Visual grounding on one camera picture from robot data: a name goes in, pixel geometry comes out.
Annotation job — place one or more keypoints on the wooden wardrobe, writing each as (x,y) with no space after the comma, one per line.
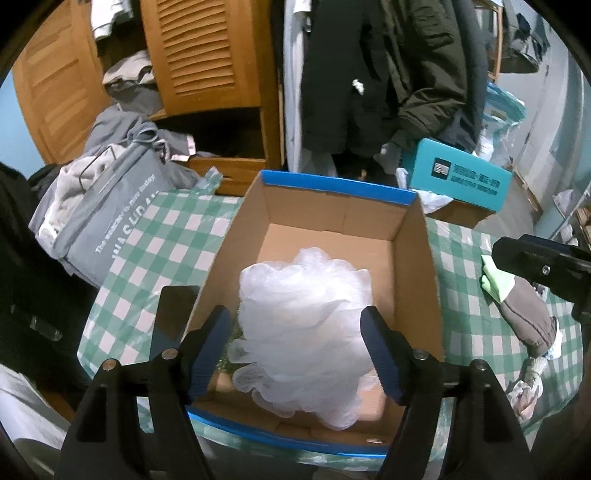
(249,134)

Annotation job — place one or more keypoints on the grey folded clothes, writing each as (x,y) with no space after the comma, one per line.
(134,78)

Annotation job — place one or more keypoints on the light green cloth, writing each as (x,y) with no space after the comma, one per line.
(496,279)

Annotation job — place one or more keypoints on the white mesh bath pouf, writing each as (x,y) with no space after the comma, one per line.
(300,323)

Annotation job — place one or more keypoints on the grey brown mitten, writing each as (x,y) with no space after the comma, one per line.
(531,314)

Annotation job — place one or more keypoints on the teal printed box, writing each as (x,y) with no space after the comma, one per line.
(461,177)

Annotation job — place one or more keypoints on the dark cloth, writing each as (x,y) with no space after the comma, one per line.
(27,277)

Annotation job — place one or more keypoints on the grey hoodie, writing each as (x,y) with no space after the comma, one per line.
(120,127)

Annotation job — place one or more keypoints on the blue plastic bag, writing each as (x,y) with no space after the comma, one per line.
(503,110)

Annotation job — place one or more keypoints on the green white checkered tablecloth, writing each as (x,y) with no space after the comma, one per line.
(152,258)

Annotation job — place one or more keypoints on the pale clothes pile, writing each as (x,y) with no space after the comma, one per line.
(64,194)

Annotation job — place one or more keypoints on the white patterned crumpled cloth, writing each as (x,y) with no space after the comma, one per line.
(526,387)

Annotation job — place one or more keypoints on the blue-sided cardboard box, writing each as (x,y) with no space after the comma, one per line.
(332,217)

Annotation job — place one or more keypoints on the brown cardboard box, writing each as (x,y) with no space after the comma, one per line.
(457,214)

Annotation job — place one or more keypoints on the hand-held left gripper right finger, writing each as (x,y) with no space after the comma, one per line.
(383,355)

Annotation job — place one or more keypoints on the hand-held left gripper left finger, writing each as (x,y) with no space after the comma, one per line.
(210,355)

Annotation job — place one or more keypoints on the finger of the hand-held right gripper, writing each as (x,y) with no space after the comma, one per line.
(540,263)

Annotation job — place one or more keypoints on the grey printed laundry bag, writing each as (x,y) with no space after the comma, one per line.
(115,217)

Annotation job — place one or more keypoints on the olive hanging jacket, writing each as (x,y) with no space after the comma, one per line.
(429,69)

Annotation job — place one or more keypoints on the wooden louvered wardrobe door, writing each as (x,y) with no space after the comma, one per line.
(198,50)
(55,92)

